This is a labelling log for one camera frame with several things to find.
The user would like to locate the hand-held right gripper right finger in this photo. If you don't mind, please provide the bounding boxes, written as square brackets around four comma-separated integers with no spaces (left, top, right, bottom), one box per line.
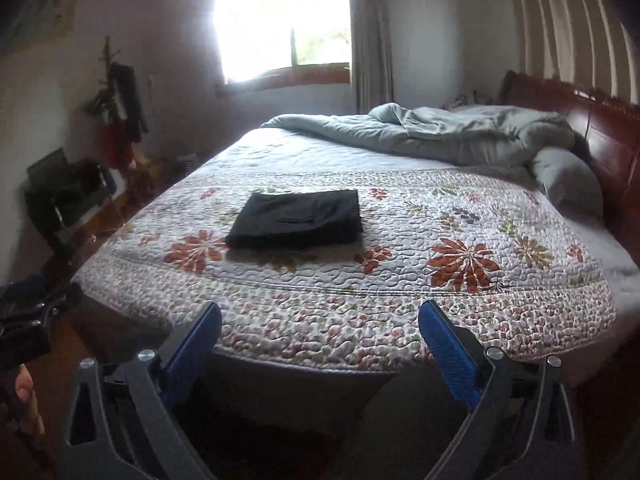
[418,299,583,480]

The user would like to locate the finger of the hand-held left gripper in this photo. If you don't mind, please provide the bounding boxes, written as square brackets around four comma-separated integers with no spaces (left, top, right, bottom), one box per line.
[32,282,84,322]
[0,273,47,311]

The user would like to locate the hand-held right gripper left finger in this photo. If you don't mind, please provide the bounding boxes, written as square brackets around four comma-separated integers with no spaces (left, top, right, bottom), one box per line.
[59,301,223,480]

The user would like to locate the black pants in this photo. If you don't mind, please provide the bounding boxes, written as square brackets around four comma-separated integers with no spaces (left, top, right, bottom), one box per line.
[224,189,364,251]

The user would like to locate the person's left hand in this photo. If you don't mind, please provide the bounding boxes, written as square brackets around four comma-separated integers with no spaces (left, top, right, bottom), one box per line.
[14,364,47,442]

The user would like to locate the black chair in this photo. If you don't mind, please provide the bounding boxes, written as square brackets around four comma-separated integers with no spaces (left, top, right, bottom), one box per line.
[24,147,120,258]

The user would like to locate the floral quilted bedspread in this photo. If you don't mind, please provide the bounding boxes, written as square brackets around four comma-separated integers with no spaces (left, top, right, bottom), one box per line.
[72,127,617,373]

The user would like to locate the red bag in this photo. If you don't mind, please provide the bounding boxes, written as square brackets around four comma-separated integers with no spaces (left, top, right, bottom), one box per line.
[101,124,137,170]

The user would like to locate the grey bed sheet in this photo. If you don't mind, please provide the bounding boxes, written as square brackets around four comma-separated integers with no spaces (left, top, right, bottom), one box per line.
[542,195,640,306]

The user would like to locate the grey-green pillow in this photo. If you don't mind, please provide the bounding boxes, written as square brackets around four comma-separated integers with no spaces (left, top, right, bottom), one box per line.
[529,146,605,222]

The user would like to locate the grey-green duvet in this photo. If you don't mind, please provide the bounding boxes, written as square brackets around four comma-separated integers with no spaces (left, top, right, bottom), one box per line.
[261,102,576,167]

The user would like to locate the coat rack with clothes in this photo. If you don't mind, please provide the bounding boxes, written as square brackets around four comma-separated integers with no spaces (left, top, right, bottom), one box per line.
[86,35,151,146]

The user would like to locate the patterned pillow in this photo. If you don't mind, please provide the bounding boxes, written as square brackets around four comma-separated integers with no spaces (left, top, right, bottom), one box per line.
[439,90,502,112]

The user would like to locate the red-brown wooden headboard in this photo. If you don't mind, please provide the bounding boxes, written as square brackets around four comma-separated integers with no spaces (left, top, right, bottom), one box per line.
[500,70,640,261]

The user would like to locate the beige curtain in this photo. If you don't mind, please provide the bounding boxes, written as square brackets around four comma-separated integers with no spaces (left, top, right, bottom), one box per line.
[346,0,397,117]

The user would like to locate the window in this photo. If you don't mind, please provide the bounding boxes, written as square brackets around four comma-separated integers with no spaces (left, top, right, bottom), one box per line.
[212,0,352,92]

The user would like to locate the white ribbed wall panel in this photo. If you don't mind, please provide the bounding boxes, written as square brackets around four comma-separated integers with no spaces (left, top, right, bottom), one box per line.
[504,0,640,108]

